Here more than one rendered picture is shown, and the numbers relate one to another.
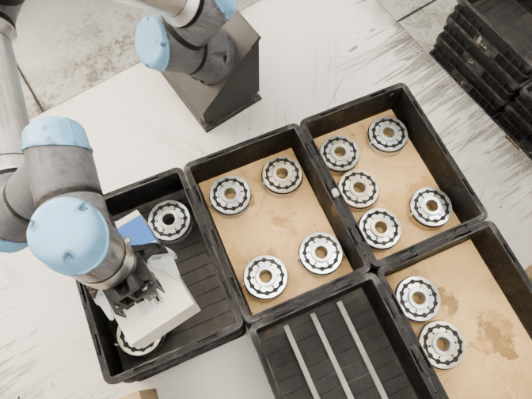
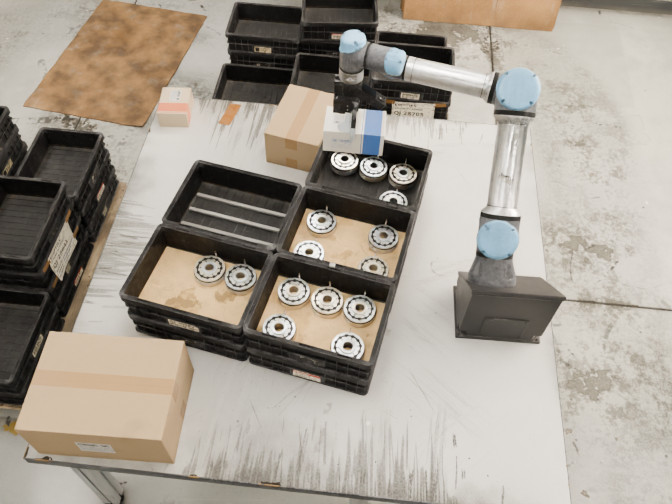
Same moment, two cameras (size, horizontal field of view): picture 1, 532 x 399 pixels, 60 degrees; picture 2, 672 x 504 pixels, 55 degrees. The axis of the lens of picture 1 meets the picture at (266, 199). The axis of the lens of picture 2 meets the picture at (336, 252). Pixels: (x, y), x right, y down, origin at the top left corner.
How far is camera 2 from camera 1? 1.68 m
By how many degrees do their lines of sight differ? 51
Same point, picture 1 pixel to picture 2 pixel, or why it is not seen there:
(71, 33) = not seen: outside the picture
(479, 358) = (184, 286)
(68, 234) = (349, 36)
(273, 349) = (284, 206)
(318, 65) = (457, 399)
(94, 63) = (654, 369)
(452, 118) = (329, 457)
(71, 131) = (392, 60)
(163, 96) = not seen: hidden behind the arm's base
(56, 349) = not seen: hidden behind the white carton
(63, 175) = (374, 49)
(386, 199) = (307, 317)
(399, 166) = (321, 342)
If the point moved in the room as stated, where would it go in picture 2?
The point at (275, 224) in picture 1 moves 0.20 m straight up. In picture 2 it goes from (346, 251) to (349, 214)
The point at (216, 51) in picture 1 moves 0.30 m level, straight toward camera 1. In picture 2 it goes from (481, 266) to (396, 225)
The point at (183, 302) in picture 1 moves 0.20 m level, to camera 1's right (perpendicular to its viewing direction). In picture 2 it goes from (327, 128) to (285, 161)
